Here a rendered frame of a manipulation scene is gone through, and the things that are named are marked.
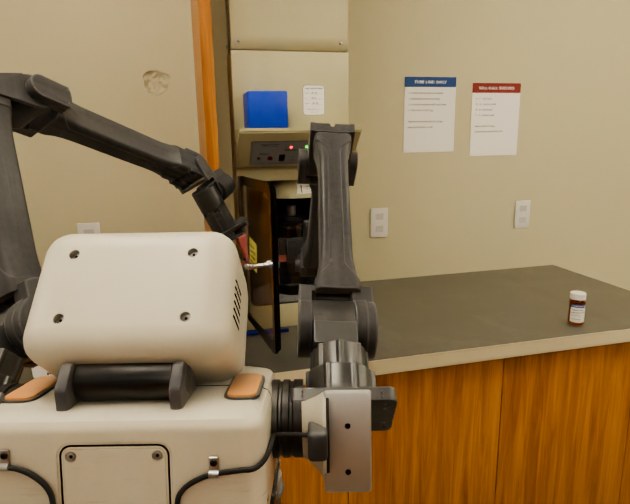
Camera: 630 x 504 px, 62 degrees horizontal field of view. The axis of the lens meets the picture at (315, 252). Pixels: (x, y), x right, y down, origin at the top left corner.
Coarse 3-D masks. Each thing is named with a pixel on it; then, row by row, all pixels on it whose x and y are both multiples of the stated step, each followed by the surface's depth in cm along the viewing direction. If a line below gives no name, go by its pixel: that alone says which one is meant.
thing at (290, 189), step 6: (282, 180) 150; (288, 180) 149; (294, 180) 149; (276, 186) 151; (282, 186) 150; (288, 186) 149; (294, 186) 149; (300, 186) 149; (306, 186) 150; (276, 192) 150; (282, 192) 149; (288, 192) 149; (294, 192) 149; (300, 192) 149; (306, 192) 149; (282, 198) 149; (288, 198) 148; (294, 198) 148
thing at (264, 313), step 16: (240, 176) 139; (256, 192) 124; (272, 192) 113; (256, 208) 125; (272, 208) 114; (256, 224) 127; (272, 224) 114; (256, 240) 128; (272, 240) 115; (272, 256) 116; (272, 272) 117; (256, 288) 133; (272, 288) 118; (256, 304) 135; (272, 304) 119; (256, 320) 136; (272, 320) 121; (272, 336) 122
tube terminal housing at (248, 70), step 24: (240, 72) 136; (264, 72) 138; (288, 72) 139; (312, 72) 141; (336, 72) 143; (240, 96) 138; (288, 96) 141; (336, 96) 144; (240, 120) 139; (288, 120) 142; (312, 120) 144; (336, 120) 145; (240, 168) 141; (264, 168) 143; (288, 168) 145; (288, 312) 153
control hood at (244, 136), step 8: (240, 128) 128; (248, 128) 129; (256, 128) 129; (264, 128) 130; (272, 128) 130; (280, 128) 131; (288, 128) 131; (296, 128) 132; (304, 128) 132; (360, 128) 136; (240, 136) 129; (248, 136) 130; (256, 136) 130; (264, 136) 131; (272, 136) 132; (280, 136) 132; (288, 136) 133; (296, 136) 133; (304, 136) 134; (240, 144) 132; (248, 144) 132; (240, 152) 134; (248, 152) 135; (240, 160) 137; (248, 160) 137
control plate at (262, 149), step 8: (256, 144) 133; (264, 144) 133; (272, 144) 134; (280, 144) 134; (288, 144) 135; (296, 144) 135; (304, 144) 136; (256, 152) 135; (264, 152) 136; (272, 152) 136; (280, 152) 137; (288, 152) 137; (296, 152) 138; (256, 160) 138; (264, 160) 138; (272, 160) 139; (288, 160) 140; (296, 160) 141
